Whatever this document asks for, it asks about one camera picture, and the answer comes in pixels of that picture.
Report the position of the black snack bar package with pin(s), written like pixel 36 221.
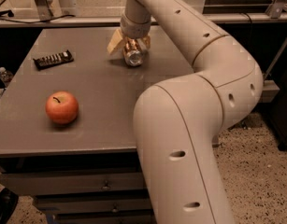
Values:
pixel 53 60

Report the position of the grey drawer cabinet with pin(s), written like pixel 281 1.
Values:
pixel 87 171

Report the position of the clear water bottle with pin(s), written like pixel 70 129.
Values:
pixel 6 76

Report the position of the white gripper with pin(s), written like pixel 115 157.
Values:
pixel 135 27

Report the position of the aluminium frame rail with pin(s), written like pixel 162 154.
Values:
pixel 179 16

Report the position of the red apple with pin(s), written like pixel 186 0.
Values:
pixel 62 107

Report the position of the black object bottom left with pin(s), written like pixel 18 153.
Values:
pixel 8 203

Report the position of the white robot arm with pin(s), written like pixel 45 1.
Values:
pixel 175 121

